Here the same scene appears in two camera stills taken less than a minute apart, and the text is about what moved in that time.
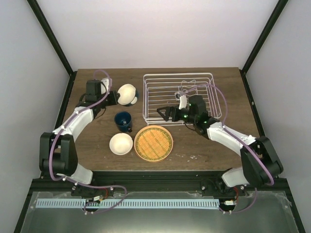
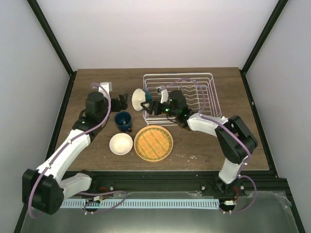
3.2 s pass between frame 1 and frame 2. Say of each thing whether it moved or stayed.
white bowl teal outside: moved
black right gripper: moved
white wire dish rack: stayed
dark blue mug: stayed
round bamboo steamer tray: stayed
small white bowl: stayed
